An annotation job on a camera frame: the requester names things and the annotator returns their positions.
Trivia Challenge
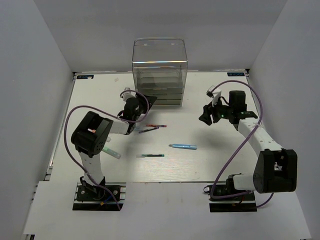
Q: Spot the green capped highlighter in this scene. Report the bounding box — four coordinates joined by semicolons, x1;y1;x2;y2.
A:
102;146;121;160

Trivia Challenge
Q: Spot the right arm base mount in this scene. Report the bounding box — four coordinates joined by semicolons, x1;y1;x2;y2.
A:
203;185;257;213

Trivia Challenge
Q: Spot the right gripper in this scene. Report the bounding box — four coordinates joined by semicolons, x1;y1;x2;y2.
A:
199;95;234;126

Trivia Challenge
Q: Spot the clear acrylic drawer organizer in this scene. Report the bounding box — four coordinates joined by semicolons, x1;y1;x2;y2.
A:
131;37;188;106

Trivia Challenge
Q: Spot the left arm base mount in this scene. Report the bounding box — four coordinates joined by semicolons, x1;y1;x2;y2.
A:
72;182;126;212

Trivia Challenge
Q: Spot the green black gel pen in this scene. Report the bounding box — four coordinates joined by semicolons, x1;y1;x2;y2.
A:
136;154;165;158

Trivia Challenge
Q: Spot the right blue corner label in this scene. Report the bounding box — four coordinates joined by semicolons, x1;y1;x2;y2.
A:
227;72;245;77

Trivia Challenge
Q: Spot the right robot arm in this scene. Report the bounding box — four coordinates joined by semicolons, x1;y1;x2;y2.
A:
199;89;298;200

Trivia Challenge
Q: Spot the left blue corner label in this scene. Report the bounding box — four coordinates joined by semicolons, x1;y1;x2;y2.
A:
76;75;94;80

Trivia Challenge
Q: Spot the purple gel pen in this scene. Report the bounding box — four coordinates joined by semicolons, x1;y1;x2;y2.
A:
138;127;159;134

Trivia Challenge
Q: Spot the red gel pen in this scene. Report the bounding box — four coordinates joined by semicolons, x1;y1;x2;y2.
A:
145;124;167;128

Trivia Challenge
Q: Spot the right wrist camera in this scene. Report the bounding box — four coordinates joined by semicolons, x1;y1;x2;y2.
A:
206;85;222;107

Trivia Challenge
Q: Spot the blue corner label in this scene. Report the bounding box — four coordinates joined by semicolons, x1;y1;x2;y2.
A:
227;72;245;77
76;75;94;80

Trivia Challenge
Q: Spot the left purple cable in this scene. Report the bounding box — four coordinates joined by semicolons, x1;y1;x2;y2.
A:
64;90;153;211

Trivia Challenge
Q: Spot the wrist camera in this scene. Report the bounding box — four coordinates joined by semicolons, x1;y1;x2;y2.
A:
121;87;135;102
206;85;222;107

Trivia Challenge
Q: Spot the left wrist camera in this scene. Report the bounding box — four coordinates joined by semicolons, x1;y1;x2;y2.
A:
121;87;135;102

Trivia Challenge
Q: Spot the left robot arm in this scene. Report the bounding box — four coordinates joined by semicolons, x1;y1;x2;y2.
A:
71;90;157;200

